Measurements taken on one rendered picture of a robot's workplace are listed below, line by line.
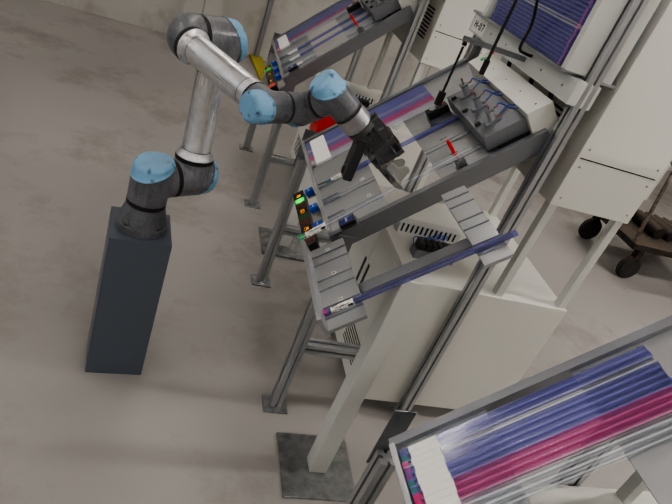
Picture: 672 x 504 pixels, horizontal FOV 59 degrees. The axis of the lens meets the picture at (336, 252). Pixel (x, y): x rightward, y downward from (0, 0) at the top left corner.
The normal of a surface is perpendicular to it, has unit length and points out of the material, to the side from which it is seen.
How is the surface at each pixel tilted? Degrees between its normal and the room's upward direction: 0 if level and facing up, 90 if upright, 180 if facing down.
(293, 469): 0
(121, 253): 90
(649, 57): 90
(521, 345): 90
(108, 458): 0
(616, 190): 90
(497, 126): 44
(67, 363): 0
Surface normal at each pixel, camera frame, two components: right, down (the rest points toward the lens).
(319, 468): 0.16, 0.56
